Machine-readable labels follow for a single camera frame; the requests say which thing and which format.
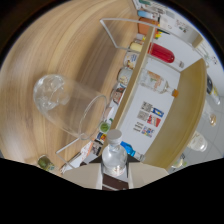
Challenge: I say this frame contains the red wall poster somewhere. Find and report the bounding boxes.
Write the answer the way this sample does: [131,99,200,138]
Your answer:
[147,114,162,128]

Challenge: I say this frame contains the yellow container with white lid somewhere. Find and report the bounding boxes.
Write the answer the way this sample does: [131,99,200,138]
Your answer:
[94,132,108,144]

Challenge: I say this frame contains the green printed cup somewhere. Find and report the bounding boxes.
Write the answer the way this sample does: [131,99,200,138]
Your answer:
[99,118,114,134]

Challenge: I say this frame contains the patterned bowl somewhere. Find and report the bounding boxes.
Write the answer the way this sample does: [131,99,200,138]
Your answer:
[123,52,139,69]

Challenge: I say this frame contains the blue wall poster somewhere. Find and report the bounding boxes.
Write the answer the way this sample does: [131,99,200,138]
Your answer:
[151,107,165,118]

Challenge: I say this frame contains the orange basket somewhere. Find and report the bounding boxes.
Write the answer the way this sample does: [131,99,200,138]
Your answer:
[137,17,161,38]

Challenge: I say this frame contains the orange patterned paper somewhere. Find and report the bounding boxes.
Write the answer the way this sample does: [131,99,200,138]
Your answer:
[79,141,98,158]

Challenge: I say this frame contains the small white and blue bottle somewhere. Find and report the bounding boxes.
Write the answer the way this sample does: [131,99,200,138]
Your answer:
[137,9,158,20]

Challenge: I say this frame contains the clear bottle with red label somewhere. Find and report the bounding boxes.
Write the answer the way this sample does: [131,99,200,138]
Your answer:
[100,128,129,178]

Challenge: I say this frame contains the white rack with wooden shelves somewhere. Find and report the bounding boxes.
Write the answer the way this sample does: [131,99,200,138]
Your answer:
[54,17,208,171]

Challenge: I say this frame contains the striped small wall poster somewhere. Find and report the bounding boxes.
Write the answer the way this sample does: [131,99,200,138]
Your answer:
[133,122,145,133]

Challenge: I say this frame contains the small yellow jar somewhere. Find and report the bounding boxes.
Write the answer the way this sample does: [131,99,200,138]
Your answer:
[129,40,144,53]

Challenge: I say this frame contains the grey patterned wall poster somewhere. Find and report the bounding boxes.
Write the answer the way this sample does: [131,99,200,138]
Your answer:
[140,101,154,113]
[137,110,150,122]

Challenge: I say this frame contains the multicolour wall poster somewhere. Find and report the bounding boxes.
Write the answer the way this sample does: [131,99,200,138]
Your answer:
[141,125,156,138]

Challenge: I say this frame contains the clear drinking glass with ice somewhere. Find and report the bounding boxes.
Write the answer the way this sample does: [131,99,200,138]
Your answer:
[32,73,108,141]

